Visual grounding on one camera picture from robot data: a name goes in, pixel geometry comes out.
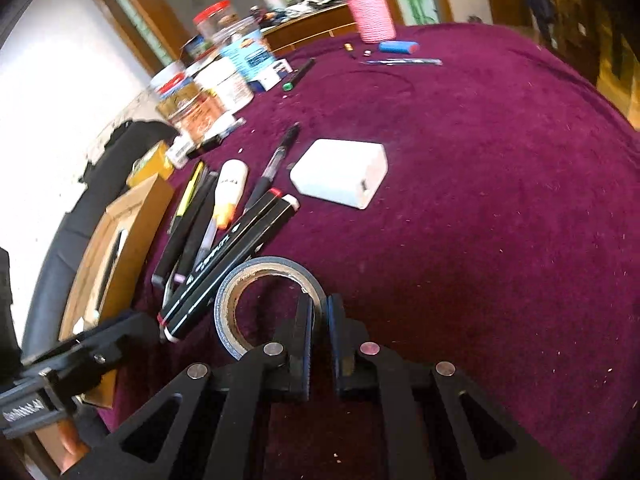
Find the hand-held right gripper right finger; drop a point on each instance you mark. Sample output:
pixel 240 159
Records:
pixel 337 345

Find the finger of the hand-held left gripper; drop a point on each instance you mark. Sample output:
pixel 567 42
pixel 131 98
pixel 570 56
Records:
pixel 112 335

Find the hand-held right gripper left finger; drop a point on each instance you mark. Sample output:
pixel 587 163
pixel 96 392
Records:
pixel 302 345

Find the grey duct tape roll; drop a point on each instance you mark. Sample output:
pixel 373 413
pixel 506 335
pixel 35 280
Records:
pixel 272 263

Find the black marker pale pink cap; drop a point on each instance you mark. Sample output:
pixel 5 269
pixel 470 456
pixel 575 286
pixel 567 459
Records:
pixel 233 271

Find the black marker red cap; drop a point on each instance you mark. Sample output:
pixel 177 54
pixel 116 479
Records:
pixel 218 255

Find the cardboard box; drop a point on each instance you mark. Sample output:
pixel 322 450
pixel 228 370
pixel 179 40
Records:
pixel 145 210

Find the white power adapter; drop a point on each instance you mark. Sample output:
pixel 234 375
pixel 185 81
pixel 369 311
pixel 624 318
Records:
pixel 335 170

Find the black clear barrel pen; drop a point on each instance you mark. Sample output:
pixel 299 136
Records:
pixel 272 165

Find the person's left hand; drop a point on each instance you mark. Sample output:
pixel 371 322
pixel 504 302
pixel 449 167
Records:
pixel 70 447

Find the black marker lilac cap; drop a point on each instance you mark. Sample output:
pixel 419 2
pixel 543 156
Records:
pixel 197 245

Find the clear white pen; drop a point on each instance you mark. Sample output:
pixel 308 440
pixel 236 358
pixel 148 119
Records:
pixel 206 240

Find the yellow black pen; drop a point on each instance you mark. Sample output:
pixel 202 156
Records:
pixel 187 195

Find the white tube orange tip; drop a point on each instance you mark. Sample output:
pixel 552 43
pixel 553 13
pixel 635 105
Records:
pixel 232 180

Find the maroon tablecloth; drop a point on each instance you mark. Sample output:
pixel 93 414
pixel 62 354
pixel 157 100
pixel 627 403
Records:
pixel 475 210

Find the small black item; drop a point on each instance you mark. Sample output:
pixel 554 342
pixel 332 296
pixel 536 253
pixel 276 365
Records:
pixel 212 144

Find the clear jar gold orange label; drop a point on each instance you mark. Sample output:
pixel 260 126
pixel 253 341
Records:
pixel 187 102

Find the black marker green end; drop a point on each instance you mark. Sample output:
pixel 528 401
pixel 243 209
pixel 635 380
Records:
pixel 300 74

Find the white blue small box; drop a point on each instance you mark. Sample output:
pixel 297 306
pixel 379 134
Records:
pixel 272 74

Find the white plastic jar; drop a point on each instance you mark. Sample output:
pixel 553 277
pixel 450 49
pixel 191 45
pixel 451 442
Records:
pixel 227 82

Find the thin blue pen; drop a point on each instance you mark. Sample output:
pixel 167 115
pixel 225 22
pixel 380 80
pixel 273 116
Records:
pixel 400 61

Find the blue label container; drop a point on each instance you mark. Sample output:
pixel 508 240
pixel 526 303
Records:
pixel 250 52

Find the blue cylinder battery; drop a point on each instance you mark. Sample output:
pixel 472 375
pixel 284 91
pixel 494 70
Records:
pixel 397 46

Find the pink thread cone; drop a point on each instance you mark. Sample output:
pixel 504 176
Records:
pixel 370 15

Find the clear jar red lid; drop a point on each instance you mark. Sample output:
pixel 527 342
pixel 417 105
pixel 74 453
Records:
pixel 215 17

